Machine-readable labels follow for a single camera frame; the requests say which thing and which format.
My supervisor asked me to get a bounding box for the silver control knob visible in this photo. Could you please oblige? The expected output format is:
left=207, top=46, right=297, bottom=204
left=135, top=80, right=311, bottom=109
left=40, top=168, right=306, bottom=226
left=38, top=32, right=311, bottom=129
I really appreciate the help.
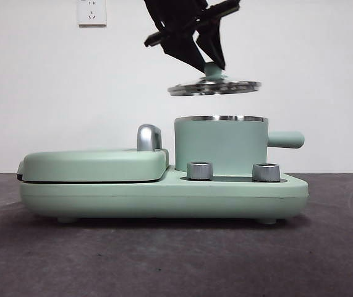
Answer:
left=187, top=161, right=213, bottom=181
left=252, top=163, right=281, bottom=183

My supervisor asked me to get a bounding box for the mint green steamer pot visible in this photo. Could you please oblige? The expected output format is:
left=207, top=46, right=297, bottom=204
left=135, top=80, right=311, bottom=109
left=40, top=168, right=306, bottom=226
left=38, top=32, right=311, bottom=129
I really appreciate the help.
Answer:
left=174, top=115, right=306, bottom=174

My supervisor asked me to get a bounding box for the white wall socket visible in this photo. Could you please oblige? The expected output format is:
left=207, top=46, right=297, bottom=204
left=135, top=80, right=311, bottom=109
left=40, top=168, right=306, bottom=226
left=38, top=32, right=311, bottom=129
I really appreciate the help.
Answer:
left=77, top=0, right=108, bottom=27

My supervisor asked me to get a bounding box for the mint green breakfast machine base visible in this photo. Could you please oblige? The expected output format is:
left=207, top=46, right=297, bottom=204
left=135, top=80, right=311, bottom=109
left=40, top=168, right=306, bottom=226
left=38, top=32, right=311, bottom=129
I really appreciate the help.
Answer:
left=20, top=163, right=309, bottom=225

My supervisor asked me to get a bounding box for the mint green griddle cover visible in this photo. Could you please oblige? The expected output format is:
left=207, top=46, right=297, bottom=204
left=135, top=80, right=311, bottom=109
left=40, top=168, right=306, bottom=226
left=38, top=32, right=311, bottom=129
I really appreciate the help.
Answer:
left=17, top=124, right=170, bottom=183

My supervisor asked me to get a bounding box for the glass lid with green knob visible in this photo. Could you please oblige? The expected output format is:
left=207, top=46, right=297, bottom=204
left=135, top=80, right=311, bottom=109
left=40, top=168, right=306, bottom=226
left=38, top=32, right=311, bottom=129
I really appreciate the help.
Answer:
left=167, top=61, right=262, bottom=97

